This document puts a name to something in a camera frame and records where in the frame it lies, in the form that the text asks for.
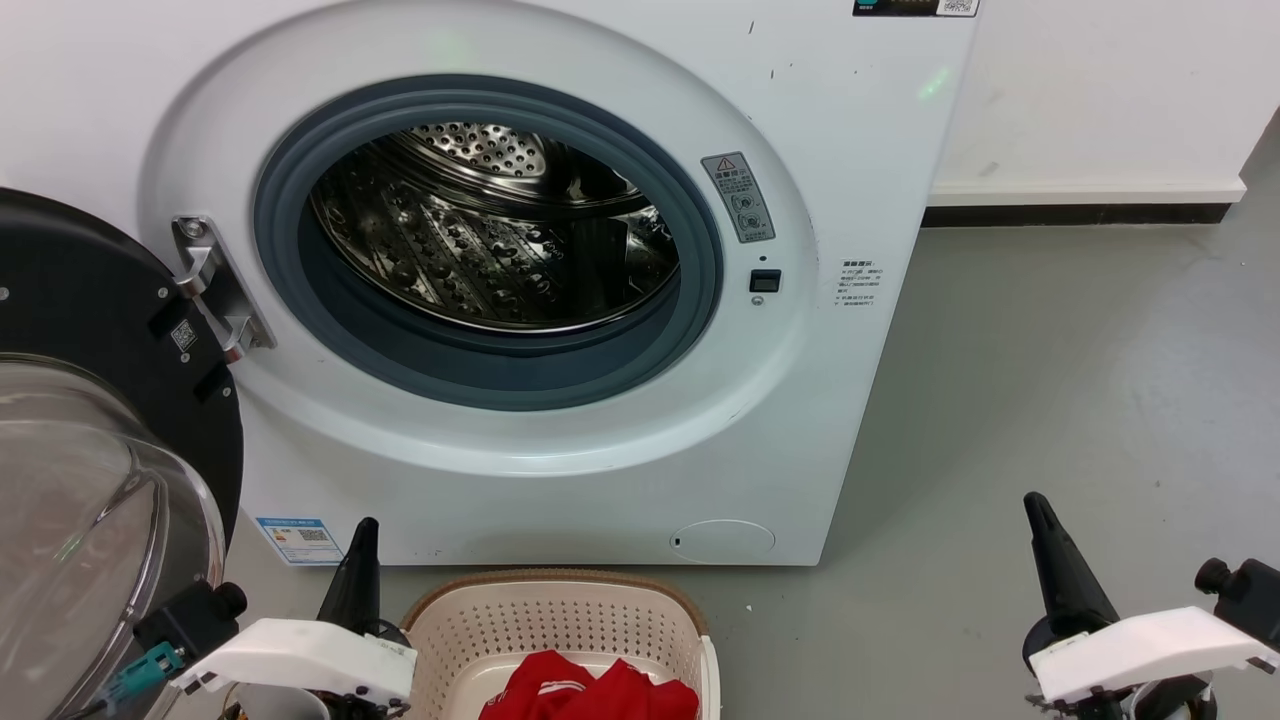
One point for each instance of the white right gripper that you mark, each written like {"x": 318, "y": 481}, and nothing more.
{"x": 1150, "y": 650}

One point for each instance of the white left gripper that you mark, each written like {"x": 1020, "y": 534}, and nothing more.
{"x": 300, "y": 655}

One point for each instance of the red garment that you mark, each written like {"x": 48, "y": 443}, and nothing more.
{"x": 590, "y": 695}

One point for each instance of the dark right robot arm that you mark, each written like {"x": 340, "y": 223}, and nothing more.
{"x": 1165, "y": 700}

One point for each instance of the beige perforated plastic laundry basket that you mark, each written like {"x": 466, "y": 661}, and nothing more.
{"x": 550, "y": 620}

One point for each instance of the metal washer door hinge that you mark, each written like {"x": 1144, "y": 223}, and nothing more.
{"x": 215, "y": 285}

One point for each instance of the black glass washer door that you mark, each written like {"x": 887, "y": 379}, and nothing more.
{"x": 90, "y": 330}

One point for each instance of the white front-load washing machine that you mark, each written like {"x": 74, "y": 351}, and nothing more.
{"x": 560, "y": 480}

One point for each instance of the black and white baseboard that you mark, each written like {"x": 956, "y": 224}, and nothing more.
{"x": 1080, "y": 203}

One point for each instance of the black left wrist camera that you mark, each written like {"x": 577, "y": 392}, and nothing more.
{"x": 190, "y": 615}

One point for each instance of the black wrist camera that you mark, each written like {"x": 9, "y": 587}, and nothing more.
{"x": 190, "y": 615}
{"x": 1245, "y": 595}

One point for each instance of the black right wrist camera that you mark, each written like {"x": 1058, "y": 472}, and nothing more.
{"x": 1245, "y": 595}

